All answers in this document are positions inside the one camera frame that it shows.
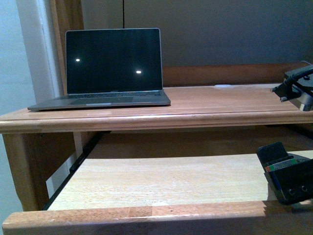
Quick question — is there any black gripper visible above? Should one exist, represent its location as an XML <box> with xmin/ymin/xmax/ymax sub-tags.
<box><xmin>256</xmin><ymin>141</ymin><xmax>313</xmax><ymax>205</ymax></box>

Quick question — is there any wooden keyboard drawer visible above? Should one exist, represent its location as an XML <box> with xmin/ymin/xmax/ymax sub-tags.
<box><xmin>1</xmin><ymin>132</ymin><xmax>313</xmax><ymax>235</ymax></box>

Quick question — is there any wooden desk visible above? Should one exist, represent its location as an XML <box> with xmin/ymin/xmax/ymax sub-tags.
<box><xmin>0</xmin><ymin>62</ymin><xmax>313</xmax><ymax>211</ymax></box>

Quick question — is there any grey open laptop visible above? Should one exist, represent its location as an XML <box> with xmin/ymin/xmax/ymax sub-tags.
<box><xmin>29</xmin><ymin>28</ymin><xmax>171</xmax><ymax>111</ymax></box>

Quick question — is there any black camera cable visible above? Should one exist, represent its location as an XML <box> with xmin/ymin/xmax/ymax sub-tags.
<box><xmin>281</xmin><ymin>65</ymin><xmax>313</xmax><ymax>98</ymax></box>

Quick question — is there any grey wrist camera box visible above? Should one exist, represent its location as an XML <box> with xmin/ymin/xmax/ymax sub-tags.
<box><xmin>271</xmin><ymin>65</ymin><xmax>313</xmax><ymax>112</ymax></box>

